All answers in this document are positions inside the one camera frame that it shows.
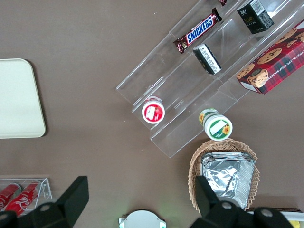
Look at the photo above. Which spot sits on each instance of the cream plastic tray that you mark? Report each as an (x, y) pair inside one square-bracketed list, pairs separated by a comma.
[(16, 99)]

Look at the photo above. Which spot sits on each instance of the green lid sunflower cup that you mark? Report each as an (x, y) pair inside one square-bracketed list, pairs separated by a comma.
[(217, 127)]

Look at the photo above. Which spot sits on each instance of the clear acrylic bottle rack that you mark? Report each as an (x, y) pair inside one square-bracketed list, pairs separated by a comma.
[(46, 187)]

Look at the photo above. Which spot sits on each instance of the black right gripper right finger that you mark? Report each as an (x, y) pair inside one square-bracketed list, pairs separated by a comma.
[(209, 204)]

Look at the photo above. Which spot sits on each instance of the yellow snack pack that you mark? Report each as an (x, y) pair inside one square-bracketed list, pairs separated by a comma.
[(297, 224)]

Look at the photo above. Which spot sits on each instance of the clear acrylic stepped display stand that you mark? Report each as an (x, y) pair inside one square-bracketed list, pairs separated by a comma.
[(166, 71)]

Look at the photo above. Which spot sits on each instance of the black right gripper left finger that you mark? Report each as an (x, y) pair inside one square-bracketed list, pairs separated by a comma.
[(73, 197)]

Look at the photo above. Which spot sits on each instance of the black box with gold print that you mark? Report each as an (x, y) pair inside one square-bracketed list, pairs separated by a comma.
[(251, 19)]

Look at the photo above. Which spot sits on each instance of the red lid yogurt cup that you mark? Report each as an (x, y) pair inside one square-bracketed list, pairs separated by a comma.
[(153, 112)]

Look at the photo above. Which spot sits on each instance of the red cola bottle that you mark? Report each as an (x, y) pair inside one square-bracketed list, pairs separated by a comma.
[(7, 193), (22, 198)]

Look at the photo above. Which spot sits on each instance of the silver foil container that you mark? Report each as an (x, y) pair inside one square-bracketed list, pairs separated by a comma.
[(228, 154), (221, 175)]

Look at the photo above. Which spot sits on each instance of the light wicker basket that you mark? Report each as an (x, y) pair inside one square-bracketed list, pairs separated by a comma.
[(194, 166)]

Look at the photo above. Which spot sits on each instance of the small black barcode box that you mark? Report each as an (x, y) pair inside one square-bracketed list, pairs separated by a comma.
[(207, 59)]

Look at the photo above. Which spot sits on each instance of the red tartan cookie box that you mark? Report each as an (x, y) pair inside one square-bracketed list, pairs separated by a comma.
[(273, 64)]

